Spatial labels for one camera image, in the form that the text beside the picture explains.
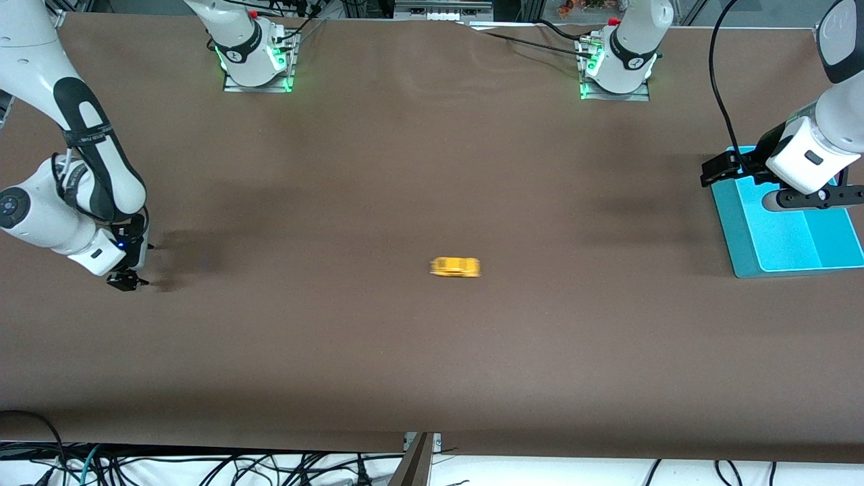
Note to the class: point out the yellow toy beetle car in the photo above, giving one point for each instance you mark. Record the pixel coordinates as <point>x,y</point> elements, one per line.
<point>455,267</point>

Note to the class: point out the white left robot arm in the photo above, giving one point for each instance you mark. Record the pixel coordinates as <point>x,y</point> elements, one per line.
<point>628,50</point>

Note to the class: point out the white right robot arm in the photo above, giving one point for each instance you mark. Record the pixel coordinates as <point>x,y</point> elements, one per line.
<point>40,74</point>

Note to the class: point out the teal plastic tray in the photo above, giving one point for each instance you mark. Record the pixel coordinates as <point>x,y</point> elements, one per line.
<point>783,236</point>

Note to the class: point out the brown table cover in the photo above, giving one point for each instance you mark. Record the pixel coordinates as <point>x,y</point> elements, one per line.
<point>432,169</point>

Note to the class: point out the white connector strip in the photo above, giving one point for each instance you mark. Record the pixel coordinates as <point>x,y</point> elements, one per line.
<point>440,15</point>

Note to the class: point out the dark metal bar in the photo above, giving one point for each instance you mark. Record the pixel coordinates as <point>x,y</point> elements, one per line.
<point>412,469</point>

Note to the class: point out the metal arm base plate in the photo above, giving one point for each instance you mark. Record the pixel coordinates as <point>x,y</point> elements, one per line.
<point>641,96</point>
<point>287,74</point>

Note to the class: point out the silver metal bracket plate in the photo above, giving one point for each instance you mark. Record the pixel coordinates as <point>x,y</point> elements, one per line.
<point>437,442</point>

